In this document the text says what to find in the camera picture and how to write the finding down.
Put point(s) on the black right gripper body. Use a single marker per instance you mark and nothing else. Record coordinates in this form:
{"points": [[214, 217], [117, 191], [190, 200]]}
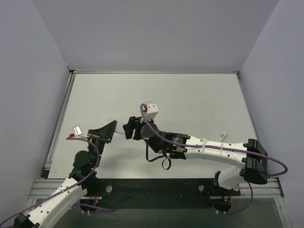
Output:
{"points": [[136, 128]]}

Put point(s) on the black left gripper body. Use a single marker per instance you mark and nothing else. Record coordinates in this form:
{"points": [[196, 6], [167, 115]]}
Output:
{"points": [[99, 137]]}

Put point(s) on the small grey remote control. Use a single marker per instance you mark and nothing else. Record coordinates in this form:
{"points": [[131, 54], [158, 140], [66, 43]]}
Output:
{"points": [[119, 126]]}

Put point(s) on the long white remote control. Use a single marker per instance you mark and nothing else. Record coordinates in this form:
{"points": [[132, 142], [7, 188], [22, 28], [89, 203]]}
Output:
{"points": [[222, 136]]}

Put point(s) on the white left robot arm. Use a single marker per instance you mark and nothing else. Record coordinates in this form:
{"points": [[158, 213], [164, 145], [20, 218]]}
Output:
{"points": [[79, 182]]}

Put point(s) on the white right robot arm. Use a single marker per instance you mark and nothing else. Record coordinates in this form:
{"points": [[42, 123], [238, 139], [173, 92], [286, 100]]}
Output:
{"points": [[248, 161]]}

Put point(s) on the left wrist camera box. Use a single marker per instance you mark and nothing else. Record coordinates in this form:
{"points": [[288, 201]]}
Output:
{"points": [[78, 131]]}

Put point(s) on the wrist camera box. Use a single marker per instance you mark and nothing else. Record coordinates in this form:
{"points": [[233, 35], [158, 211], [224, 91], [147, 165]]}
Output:
{"points": [[78, 131], [150, 110]]}

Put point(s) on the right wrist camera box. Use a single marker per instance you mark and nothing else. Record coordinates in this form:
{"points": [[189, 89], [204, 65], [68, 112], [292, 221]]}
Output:
{"points": [[150, 110]]}

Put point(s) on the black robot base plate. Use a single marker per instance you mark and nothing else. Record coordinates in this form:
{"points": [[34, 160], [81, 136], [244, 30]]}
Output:
{"points": [[189, 193]]}

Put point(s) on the aluminium table edge rail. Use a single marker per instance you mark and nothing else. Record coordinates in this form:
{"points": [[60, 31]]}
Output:
{"points": [[59, 122]]}

